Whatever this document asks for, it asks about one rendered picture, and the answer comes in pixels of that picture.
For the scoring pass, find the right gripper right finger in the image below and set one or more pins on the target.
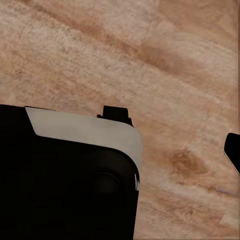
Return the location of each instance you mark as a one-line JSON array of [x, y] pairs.
[[232, 149]]

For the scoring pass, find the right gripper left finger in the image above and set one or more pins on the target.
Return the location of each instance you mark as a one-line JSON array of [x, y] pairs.
[[12, 149]]

